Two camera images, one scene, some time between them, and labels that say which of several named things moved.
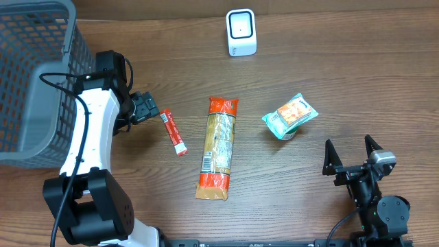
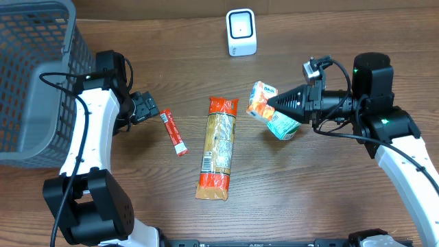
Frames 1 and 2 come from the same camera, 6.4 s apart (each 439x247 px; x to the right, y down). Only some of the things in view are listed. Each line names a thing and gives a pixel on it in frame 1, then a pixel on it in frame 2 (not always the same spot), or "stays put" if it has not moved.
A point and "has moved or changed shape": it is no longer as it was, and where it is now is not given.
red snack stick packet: [173, 131] stays put
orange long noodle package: [214, 180] stays put
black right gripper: [351, 170] to [314, 103]
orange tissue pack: [293, 111] has moved or changed shape
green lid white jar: [290, 134] stays put
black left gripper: [147, 107] stays put
